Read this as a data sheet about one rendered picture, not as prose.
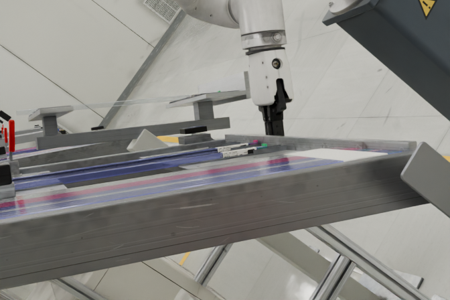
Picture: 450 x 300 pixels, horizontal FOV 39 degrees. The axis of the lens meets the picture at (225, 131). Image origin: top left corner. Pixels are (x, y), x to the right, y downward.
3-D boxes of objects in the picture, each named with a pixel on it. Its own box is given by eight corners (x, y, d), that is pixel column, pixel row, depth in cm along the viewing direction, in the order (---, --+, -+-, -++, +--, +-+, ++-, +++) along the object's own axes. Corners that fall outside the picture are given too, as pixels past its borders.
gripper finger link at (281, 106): (290, 97, 114) (282, 118, 118) (274, 67, 118) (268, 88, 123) (284, 98, 114) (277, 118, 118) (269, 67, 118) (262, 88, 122)
